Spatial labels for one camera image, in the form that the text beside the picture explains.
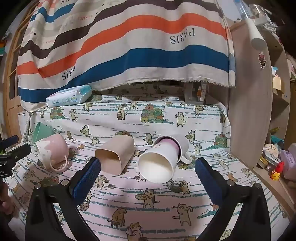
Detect wooden cabinet door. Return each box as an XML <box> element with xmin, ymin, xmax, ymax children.
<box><xmin>0</xmin><ymin>5</ymin><xmax>35</xmax><ymax>144</ymax></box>

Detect green cup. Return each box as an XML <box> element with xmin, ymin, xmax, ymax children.
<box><xmin>34</xmin><ymin>122</ymin><xmax>55</xmax><ymax>143</ymax></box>

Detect striped cloth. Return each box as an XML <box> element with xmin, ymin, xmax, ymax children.
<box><xmin>17</xmin><ymin>0</ymin><xmax>236</xmax><ymax>109</ymax></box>

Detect white mug with purple inside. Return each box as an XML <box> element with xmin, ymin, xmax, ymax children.
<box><xmin>154</xmin><ymin>136</ymin><xmax>193</xmax><ymax>164</ymax></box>

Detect wet wipes pack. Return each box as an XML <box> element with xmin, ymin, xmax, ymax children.
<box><xmin>45</xmin><ymin>85</ymin><xmax>93</xmax><ymax>108</ymax></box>

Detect beige square cup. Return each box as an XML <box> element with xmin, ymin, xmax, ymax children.
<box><xmin>95</xmin><ymin>136</ymin><xmax>135</xmax><ymax>176</ymax></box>

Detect person's left hand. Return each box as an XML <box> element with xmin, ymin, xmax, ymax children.
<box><xmin>0</xmin><ymin>183</ymin><xmax>18</xmax><ymax>215</ymax></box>

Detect round white tin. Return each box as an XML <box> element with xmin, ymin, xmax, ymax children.
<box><xmin>261</xmin><ymin>143</ymin><xmax>281</xmax><ymax>168</ymax></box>

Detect wooden shelf unit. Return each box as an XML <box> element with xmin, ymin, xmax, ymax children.
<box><xmin>228</xmin><ymin>14</ymin><xmax>296</xmax><ymax>223</ymax></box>

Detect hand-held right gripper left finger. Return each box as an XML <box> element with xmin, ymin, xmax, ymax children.
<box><xmin>25</xmin><ymin>157</ymin><xmax>102</xmax><ymax>241</ymax></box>

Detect white lamp head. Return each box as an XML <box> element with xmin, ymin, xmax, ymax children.
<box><xmin>245</xmin><ymin>18</ymin><xmax>266</xmax><ymax>50</ymax></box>

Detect cat print tablecloth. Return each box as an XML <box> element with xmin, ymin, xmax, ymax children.
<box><xmin>9</xmin><ymin>82</ymin><xmax>289</xmax><ymax>241</ymax></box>

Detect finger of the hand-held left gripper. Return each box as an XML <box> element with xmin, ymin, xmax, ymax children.
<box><xmin>0</xmin><ymin>144</ymin><xmax>31</xmax><ymax>166</ymax></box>
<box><xmin>0</xmin><ymin>135</ymin><xmax>19</xmax><ymax>149</ymax></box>

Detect pink and white mug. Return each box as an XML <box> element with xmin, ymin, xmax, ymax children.
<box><xmin>35</xmin><ymin>134</ymin><xmax>70</xmax><ymax>172</ymax></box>

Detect yellow toy chick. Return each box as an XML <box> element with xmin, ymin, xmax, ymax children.
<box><xmin>270</xmin><ymin>162</ymin><xmax>285</xmax><ymax>181</ymax></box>

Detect white paper cup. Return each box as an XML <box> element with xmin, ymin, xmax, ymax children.
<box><xmin>134</xmin><ymin>141</ymin><xmax>181</xmax><ymax>184</ymax></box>

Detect cartoon sticker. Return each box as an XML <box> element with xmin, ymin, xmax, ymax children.
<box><xmin>258</xmin><ymin>51</ymin><xmax>268</xmax><ymax>69</ymax></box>

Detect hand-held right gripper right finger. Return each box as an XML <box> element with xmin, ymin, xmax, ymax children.
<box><xmin>194</xmin><ymin>157</ymin><xmax>271</xmax><ymax>241</ymax></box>

